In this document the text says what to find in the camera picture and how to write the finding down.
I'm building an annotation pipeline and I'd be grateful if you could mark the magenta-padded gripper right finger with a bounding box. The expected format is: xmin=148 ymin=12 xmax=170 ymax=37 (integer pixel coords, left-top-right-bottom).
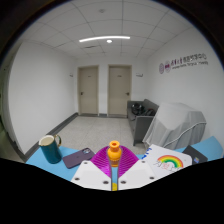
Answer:
xmin=117 ymin=145 xmax=160 ymax=191

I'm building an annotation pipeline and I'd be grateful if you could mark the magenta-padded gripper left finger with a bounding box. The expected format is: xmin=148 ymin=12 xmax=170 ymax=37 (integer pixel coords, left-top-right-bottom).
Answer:
xmin=70 ymin=145 xmax=116 ymax=192

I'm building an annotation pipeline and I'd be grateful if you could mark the orange charger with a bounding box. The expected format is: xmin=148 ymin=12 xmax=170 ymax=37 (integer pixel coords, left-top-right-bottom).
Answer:
xmin=107 ymin=140 xmax=123 ymax=168

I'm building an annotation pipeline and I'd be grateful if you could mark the purple smartphone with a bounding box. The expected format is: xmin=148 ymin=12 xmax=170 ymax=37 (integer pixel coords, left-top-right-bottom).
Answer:
xmin=62 ymin=147 xmax=96 ymax=169

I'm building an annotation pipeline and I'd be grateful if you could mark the white rainbow-print mouse pad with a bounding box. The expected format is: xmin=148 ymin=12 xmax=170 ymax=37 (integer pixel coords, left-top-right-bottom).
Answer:
xmin=141 ymin=143 xmax=193 ymax=181

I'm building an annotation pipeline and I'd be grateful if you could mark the dark grey notebook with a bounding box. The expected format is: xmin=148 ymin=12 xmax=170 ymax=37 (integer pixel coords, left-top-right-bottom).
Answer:
xmin=182 ymin=145 xmax=209 ymax=165

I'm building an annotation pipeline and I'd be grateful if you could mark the grey fabric-covered object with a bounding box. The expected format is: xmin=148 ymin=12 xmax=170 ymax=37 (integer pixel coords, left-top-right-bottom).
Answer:
xmin=142 ymin=102 xmax=208 ymax=151

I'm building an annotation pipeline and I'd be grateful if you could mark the black bag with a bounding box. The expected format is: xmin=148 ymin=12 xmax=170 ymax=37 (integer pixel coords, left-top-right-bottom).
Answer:
xmin=131 ymin=103 xmax=156 ymax=117

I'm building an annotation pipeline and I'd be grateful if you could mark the beige door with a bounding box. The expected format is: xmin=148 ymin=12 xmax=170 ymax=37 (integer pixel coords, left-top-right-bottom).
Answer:
xmin=77 ymin=65 xmax=100 ymax=116
xmin=107 ymin=64 xmax=132 ymax=117

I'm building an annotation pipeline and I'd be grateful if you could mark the long ceiling light strip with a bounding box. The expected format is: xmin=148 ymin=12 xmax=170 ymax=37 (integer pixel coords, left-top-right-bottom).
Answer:
xmin=78 ymin=35 xmax=131 ymax=43

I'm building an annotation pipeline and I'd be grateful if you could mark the teal mug with gold handle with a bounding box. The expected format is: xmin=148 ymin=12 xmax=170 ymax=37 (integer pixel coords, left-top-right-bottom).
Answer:
xmin=38 ymin=134 xmax=63 ymax=165

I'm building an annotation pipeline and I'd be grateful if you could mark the wall lettering sign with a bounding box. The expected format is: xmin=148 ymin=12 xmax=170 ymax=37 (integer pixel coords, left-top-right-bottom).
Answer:
xmin=158 ymin=58 xmax=210 ymax=75

